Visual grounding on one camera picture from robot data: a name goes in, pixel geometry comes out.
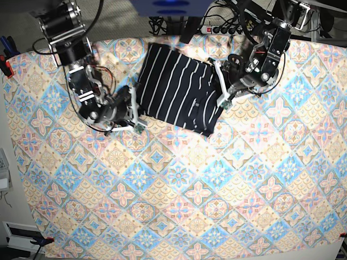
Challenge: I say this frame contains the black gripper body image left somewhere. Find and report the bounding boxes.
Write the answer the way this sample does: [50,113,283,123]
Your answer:
[100,86,135,127]

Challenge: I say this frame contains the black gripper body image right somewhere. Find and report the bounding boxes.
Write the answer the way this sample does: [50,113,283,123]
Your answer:
[221,61,260,99]

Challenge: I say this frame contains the navy white striped T-shirt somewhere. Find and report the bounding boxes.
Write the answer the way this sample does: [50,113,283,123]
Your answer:
[136,43,223,137]

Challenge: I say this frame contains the white power strip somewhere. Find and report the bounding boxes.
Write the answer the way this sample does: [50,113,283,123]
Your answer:
[197,23,245,36]

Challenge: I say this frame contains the patterned tile tablecloth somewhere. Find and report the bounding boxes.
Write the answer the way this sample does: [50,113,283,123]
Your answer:
[1,41,346,259]

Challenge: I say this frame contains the red black clamp upper left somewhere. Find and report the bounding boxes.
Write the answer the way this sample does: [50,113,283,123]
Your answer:
[1,36,20,78]

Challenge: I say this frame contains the white device left edge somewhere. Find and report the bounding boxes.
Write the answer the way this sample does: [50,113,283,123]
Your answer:
[0,148,12,192]

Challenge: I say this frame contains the blue black clamp lower left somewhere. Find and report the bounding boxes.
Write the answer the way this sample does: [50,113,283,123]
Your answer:
[30,236,55,247]

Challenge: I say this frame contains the white box lower left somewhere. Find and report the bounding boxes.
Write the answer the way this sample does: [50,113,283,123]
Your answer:
[3,222,42,252]

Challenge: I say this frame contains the black center post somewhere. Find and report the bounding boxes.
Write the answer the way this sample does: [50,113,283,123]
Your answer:
[179,16,202,44]

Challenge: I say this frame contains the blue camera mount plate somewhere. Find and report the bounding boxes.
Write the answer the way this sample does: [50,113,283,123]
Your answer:
[130,0,213,17]

